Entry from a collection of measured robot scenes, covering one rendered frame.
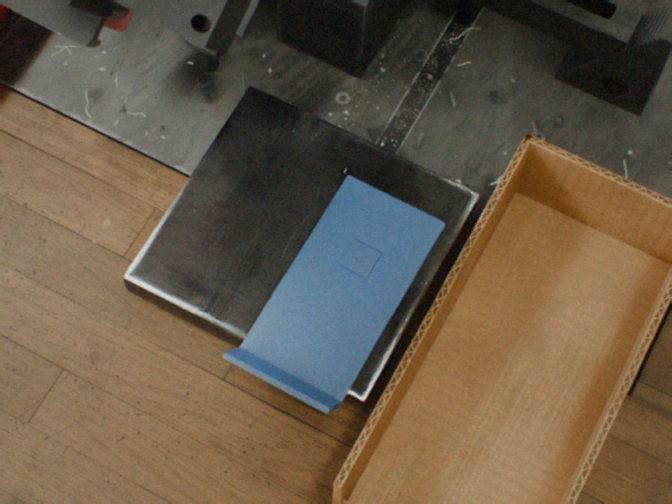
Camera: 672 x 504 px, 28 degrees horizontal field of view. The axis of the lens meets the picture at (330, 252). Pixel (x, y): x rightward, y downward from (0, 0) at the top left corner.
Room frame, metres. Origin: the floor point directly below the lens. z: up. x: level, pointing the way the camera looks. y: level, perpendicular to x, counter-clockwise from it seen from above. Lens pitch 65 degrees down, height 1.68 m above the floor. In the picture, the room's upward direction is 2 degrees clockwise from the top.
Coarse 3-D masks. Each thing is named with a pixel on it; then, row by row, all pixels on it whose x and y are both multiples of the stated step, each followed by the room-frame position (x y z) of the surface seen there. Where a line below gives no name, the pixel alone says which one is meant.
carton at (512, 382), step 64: (512, 192) 0.40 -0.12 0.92; (576, 192) 0.40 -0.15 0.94; (640, 192) 0.38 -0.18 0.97; (512, 256) 0.37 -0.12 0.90; (576, 256) 0.37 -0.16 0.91; (640, 256) 0.37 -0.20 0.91; (448, 320) 0.32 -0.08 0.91; (512, 320) 0.32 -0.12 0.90; (576, 320) 0.32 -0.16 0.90; (640, 320) 0.32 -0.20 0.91; (448, 384) 0.28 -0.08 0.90; (512, 384) 0.28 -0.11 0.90; (576, 384) 0.28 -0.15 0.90; (384, 448) 0.24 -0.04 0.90; (448, 448) 0.24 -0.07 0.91; (512, 448) 0.24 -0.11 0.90; (576, 448) 0.24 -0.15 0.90
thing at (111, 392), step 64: (0, 128) 0.45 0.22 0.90; (64, 128) 0.45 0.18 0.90; (0, 192) 0.40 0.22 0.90; (64, 192) 0.40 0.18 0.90; (128, 192) 0.40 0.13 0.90; (0, 256) 0.35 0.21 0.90; (64, 256) 0.36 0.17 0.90; (128, 256) 0.36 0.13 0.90; (0, 320) 0.31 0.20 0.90; (64, 320) 0.31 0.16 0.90; (128, 320) 0.31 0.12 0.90; (0, 384) 0.27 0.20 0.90; (64, 384) 0.27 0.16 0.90; (128, 384) 0.27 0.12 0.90; (192, 384) 0.27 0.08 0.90; (256, 384) 0.27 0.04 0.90; (384, 384) 0.28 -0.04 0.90; (640, 384) 0.28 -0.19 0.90; (0, 448) 0.23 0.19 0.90; (64, 448) 0.23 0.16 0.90; (128, 448) 0.23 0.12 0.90; (192, 448) 0.23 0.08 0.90; (256, 448) 0.23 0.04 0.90; (320, 448) 0.24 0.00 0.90; (640, 448) 0.24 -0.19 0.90
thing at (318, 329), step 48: (336, 240) 0.36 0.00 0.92; (384, 240) 0.36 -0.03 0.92; (432, 240) 0.37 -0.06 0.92; (288, 288) 0.33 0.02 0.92; (336, 288) 0.33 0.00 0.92; (384, 288) 0.33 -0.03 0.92; (288, 336) 0.30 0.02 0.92; (336, 336) 0.30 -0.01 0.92; (288, 384) 0.26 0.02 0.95; (336, 384) 0.27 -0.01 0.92
